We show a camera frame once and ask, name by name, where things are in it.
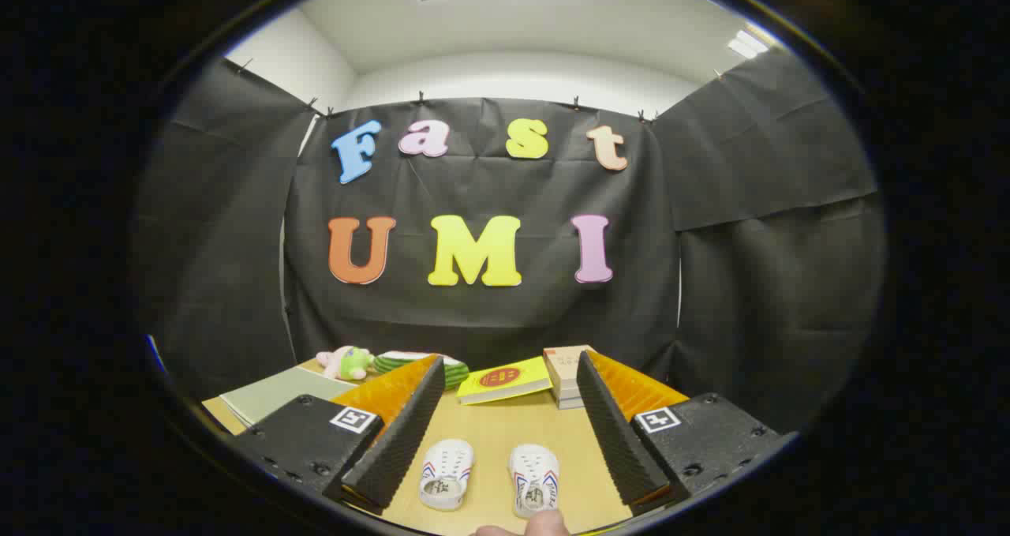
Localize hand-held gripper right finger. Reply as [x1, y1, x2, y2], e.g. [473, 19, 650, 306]
[576, 350, 784, 517]

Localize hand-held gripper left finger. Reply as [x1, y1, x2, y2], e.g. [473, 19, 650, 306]
[229, 353, 447, 515]

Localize white shoe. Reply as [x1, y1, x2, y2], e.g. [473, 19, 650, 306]
[418, 439, 475, 512]
[508, 444, 561, 519]

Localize beige fabric storage box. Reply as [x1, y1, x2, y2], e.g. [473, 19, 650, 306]
[219, 365, 357, 428]

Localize watermelon slice plush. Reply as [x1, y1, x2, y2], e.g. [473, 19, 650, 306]
[372, 350, 471, 391]

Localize tan cover book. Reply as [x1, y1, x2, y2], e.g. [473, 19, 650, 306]
[543, 344, 597, 400]

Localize pink green plush toy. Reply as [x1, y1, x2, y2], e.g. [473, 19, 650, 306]
[316, 345, 376, 381]

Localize yellow book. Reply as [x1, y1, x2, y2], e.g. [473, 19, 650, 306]
[456, 356, 553, 406]

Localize small ceiling light panel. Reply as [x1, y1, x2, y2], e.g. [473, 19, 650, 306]
[727, 29, 771, 60]

